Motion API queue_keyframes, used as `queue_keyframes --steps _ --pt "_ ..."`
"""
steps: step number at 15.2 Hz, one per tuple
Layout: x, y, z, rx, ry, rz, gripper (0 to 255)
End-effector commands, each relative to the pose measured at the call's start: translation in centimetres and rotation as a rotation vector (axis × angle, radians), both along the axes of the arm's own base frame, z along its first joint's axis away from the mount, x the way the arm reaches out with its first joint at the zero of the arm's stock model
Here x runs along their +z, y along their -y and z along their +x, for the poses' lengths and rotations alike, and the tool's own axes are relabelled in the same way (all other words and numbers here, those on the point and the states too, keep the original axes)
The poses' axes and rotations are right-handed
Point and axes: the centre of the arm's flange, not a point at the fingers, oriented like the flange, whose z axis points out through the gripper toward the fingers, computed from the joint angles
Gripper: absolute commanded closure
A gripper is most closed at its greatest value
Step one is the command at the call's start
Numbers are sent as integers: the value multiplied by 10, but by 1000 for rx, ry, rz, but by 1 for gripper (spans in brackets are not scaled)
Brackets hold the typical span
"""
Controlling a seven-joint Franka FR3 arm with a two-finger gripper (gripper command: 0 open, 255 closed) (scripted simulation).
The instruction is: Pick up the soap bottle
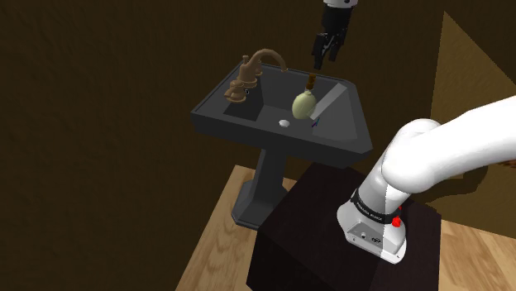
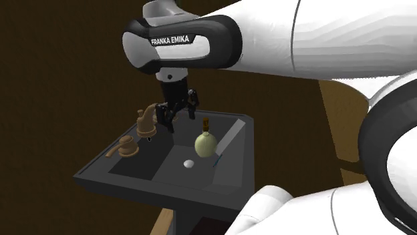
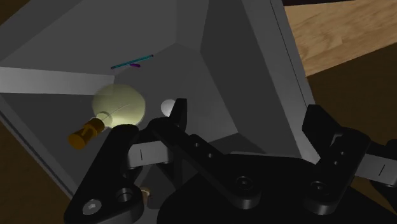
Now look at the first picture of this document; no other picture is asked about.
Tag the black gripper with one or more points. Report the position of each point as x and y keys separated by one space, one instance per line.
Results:
x=335 y=19

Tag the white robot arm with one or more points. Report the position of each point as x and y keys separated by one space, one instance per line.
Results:
x=435 y=149

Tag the pale green round flask bottle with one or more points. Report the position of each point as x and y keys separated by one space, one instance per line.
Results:
x=303 y=104

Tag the small purple pen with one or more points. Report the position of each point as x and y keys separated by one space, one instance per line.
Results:
x=315 y=122

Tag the bronze faucet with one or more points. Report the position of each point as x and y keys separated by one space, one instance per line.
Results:
x=246 y=78

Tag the dark robot stand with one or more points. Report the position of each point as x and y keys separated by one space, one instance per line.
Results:
x=314 y=241

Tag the dark grey pedestal sink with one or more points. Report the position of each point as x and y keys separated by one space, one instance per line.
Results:
x=342 y=121

